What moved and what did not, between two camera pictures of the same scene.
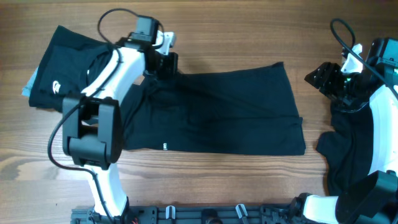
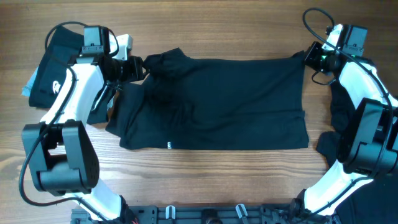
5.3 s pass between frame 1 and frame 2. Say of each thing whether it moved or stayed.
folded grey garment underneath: stayed
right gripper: moved
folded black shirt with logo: stayed
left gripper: moved
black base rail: stayed
